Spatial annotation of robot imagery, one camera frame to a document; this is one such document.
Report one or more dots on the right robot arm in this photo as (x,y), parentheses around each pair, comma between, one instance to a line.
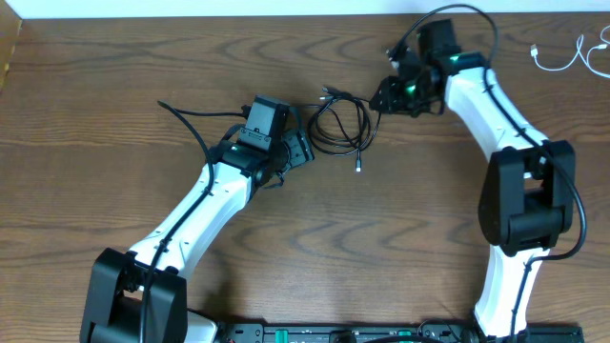
(528,195)

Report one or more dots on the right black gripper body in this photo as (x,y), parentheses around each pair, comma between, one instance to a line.
(415,98)

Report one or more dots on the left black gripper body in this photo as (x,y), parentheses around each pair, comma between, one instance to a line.
(300,150)

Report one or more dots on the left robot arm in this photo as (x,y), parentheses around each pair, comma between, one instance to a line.
(141,295)

